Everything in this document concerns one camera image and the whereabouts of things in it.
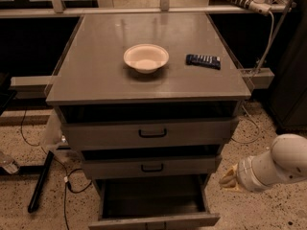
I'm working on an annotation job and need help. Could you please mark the grey bottom drawer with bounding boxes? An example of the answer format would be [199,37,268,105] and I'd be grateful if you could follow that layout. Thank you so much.
[89,175,220,230]

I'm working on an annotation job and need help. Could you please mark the grey drawer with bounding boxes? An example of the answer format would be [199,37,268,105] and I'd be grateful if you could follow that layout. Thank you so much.
[62,102,238,150]
[89,175,220,230]
[83,145,222,179]

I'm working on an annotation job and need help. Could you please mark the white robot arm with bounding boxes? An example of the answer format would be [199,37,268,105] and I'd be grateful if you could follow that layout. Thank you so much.
[219,134,307,193]

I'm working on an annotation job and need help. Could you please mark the grey middle drawer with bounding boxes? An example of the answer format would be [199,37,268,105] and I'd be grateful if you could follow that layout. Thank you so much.
[83,145,222,179]

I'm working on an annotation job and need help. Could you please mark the grey top drawer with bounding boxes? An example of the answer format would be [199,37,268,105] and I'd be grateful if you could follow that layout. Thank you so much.
[62,102,238,150]

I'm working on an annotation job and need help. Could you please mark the grey drawer cabinet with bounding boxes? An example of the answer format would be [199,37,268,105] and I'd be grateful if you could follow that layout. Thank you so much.
[45,11,253,181]

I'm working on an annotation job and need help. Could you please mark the dark blue snack packet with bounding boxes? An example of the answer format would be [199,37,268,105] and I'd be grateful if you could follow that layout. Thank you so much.
[185,54,221,70]

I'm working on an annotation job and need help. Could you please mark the white power strip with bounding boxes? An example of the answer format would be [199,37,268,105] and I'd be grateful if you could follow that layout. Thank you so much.
[226,0,272,15]

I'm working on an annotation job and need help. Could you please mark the black floor bar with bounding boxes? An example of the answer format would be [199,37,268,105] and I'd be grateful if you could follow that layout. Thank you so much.
[28,151,54,214]

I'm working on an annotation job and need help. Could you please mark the white cable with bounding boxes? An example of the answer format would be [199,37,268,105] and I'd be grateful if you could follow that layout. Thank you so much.
[230,10,276,145]

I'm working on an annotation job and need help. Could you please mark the black floor cable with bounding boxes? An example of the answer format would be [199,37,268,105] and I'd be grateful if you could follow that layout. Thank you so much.
[19,107,93,230]

